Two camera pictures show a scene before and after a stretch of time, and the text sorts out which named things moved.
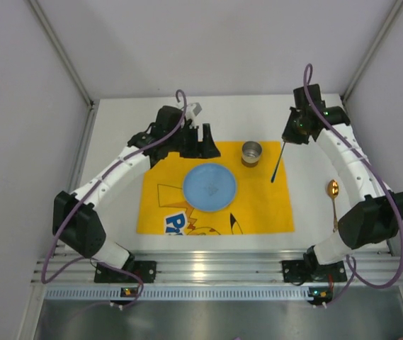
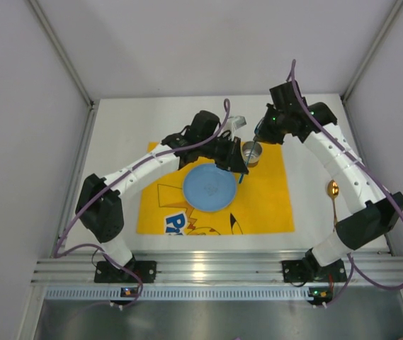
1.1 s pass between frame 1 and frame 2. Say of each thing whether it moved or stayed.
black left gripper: moved
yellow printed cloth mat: stayed
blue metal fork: moved
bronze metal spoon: stayed
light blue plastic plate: stayed
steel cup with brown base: stayed
